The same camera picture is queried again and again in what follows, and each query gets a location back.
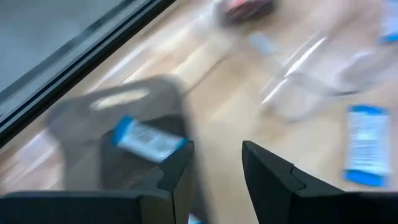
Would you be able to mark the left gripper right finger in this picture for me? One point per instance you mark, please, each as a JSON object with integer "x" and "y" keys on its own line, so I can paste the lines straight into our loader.
{"x": 270, "y": 186}

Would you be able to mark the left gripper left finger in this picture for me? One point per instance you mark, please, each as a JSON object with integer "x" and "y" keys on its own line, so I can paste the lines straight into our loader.
{"x": 177, "y": 193}

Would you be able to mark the brown candy bar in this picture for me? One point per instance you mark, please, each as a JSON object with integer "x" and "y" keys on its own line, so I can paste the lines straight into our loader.
{"x": 248, "y": 11}

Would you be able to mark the smoky grey translucent bin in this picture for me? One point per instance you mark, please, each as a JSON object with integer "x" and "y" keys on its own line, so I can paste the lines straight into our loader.
{"x": 77, "y": 140}

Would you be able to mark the clear plastic bin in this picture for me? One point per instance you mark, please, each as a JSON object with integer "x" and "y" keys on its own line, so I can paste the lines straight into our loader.
{"x": 298, "y": 74}

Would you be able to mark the black aluminium frame rail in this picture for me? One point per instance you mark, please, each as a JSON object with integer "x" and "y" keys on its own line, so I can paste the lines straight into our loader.
{"x": 77, "y": 73}

